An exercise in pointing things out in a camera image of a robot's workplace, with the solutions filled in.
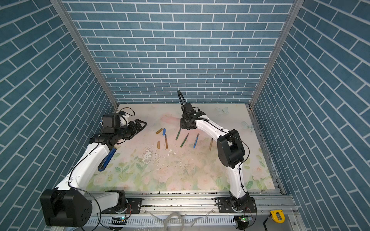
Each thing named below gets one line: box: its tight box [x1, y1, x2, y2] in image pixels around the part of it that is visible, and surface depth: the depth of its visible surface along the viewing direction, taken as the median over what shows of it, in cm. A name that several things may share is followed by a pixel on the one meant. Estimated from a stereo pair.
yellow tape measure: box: [269, 209, 286, 224], surface depth 71 cm
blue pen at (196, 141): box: [193, 132, 200, 149], surface depth 101 cm
